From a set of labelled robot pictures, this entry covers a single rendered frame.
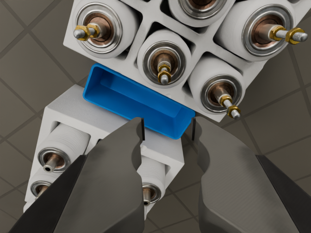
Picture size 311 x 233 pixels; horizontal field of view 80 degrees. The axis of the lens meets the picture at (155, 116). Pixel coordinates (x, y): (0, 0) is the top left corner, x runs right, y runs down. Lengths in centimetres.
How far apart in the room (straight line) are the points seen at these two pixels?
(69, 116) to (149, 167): 24
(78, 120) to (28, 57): 30
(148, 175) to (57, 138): 23
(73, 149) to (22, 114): 38
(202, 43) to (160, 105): 29
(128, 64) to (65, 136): 23
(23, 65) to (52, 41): 13
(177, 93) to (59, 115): 29
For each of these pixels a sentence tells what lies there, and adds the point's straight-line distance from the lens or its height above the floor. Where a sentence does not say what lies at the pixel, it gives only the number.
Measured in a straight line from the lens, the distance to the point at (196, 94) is 36.
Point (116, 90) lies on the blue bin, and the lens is 63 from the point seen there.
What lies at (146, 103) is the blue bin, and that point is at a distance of 63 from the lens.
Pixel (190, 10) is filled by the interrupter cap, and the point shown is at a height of 25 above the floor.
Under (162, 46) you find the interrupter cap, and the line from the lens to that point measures 33.
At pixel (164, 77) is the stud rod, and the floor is 35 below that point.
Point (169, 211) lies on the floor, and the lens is 101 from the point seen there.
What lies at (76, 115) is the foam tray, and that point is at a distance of 52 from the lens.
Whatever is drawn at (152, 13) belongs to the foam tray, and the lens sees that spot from 40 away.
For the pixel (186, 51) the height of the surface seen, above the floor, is 25.
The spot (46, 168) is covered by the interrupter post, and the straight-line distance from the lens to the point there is 49.
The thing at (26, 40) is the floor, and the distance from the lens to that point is 71.
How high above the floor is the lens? 58
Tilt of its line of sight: 62 degrees down
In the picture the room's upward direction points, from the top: 176 degrees counter-clockwise
